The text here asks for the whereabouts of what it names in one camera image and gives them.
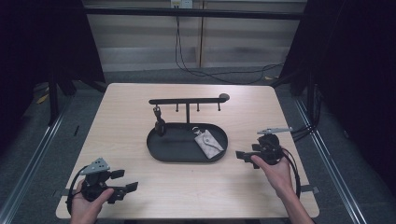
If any white wall socket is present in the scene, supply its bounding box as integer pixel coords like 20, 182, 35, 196
170, 0, 194, 9

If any black car key with strap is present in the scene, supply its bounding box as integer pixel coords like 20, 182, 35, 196
152, 105, 167, 137

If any grey key pouch with ring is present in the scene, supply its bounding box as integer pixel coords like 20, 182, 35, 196
191, 125, 225, 161

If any black wall cable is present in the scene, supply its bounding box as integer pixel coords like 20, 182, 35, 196
174, 15, 285, 86

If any person's right hand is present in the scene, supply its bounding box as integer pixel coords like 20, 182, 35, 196
250, 154, 295, 199

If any bundle of black floor cables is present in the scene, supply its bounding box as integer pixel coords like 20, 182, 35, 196
290, 83, 322, 143

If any hand-held gripper cable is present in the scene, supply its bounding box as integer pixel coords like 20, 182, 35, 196
281, 147, 303, 200
65, 166, 90, 216

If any grey tape strip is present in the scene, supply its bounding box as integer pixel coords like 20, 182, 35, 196
300, 185, 320, 194
52, 188, 71, 198

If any black metal stand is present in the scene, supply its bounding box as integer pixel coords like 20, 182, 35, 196
46, 71, 61, 127

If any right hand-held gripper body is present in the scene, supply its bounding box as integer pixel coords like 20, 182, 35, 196
252, 126, 293, 166

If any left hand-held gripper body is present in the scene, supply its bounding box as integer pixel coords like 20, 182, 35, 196
79, 157, 127, 204

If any metal floor rail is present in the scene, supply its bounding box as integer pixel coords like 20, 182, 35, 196
0, 101, 69, 224
293, 98, 368, 224

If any dark curtain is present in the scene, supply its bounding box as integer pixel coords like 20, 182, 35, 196
278, 0, 396, 195
0, 0, 106, 157

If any left hand-held gripper cable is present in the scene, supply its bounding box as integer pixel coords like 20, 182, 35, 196
65, 166, 90, 216

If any right hand-held gripper cable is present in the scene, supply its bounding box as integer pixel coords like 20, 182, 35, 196
281, 147, 303, 200

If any person's left hand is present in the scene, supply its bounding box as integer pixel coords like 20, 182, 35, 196
69, 179, 115, 224

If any black horizontal frame bar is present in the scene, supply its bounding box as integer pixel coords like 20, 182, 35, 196
83, 7, 307, 21

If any yellow tape scrap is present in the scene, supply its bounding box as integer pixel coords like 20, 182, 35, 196
35, 92, 50, 105

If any black key rack with tray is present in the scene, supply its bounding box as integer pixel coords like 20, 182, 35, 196
146, 92, 232, 163

